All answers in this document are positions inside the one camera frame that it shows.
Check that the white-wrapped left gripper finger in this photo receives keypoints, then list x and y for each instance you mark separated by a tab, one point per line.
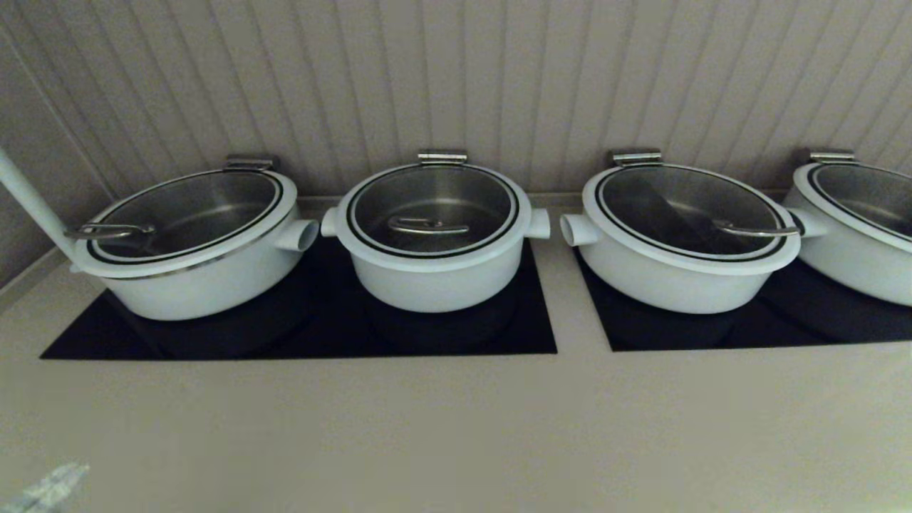
43	488
60	501

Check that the glass pot lid white rim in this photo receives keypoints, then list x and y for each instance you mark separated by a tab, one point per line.
199	214
434	199
677	206

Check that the white cooking pot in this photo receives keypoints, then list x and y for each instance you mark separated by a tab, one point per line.
434	288
214	292
662	288
855	274

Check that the far right white pot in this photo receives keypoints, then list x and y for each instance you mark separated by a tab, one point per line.
876	196

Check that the white slanted pole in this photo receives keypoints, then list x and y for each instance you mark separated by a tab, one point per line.
28	196

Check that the black glass cooktop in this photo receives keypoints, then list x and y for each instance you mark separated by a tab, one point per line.
527	335
641	331

